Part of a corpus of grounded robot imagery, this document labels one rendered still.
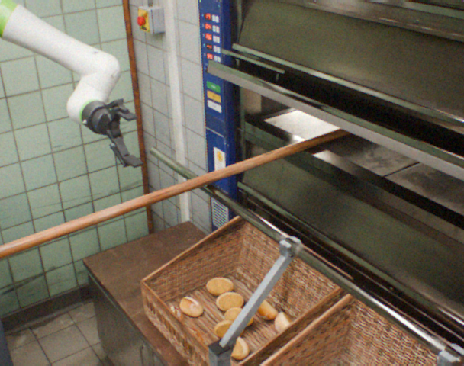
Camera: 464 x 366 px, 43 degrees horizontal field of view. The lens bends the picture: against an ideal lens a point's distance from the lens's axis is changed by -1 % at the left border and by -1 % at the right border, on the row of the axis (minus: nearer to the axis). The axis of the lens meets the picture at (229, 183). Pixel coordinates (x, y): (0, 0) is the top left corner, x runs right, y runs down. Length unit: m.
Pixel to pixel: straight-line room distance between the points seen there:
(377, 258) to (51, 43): 1.16
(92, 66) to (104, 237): 1.44
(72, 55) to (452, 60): 1.08
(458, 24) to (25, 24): 1.19
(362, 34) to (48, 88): 1.56
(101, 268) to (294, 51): 1.20
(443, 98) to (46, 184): 1.97
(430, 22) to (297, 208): 0.82
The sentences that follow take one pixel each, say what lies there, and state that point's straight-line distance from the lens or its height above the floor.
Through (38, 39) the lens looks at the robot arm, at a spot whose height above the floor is 1.57.
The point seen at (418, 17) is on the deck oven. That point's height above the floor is 1.66.
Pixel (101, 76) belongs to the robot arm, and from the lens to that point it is 1.87.
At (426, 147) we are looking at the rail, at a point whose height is 1.43.
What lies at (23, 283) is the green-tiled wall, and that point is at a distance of 3.11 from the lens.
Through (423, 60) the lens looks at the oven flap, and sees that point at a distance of 1.52.
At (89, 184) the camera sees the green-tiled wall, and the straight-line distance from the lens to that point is 2.99.
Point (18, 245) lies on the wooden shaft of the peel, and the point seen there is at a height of 1.20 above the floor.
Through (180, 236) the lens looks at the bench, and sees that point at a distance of 2.61.
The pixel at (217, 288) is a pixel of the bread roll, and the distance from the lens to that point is 2.21.
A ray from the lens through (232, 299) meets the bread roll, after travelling 2.14.
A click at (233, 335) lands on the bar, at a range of 1.49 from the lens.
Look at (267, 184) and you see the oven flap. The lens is 2.13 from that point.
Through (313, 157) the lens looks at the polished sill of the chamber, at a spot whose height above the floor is 1.17.
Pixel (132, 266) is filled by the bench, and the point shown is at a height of 0.58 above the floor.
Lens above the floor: 1.97
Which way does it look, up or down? 27 degrees down
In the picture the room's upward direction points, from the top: 2 degrees counter-clockwise
